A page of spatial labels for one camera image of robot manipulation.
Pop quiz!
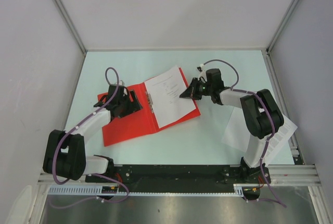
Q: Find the white slotted cable duct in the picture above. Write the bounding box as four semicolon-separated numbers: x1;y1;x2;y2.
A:
48;184;259;197

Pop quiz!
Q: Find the red file folder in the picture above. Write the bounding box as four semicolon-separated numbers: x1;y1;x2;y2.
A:
102;71;188;146

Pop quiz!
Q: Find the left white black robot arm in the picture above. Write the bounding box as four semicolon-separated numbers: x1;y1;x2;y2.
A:
43;85;143;184

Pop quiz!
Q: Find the metal folder clip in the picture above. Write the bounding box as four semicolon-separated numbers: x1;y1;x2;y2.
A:
145;91;154;114

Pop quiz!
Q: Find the text printed paper sheet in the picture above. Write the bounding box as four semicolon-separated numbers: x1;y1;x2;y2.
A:
264;115;298;165

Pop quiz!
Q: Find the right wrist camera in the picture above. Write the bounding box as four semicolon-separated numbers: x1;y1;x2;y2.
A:
197;64;207;80

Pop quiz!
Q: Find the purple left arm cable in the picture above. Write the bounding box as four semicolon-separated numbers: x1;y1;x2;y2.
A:
49;67;130;209

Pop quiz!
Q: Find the aluminium frame rail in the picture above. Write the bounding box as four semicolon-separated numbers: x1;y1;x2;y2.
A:
37;165;321;186

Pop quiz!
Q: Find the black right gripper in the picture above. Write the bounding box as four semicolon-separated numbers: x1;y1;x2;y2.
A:
180;78;213;101

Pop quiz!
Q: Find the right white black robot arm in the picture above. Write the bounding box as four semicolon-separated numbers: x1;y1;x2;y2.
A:
180;68;284;183

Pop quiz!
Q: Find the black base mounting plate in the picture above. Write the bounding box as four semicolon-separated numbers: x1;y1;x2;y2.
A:
85;164;272;183

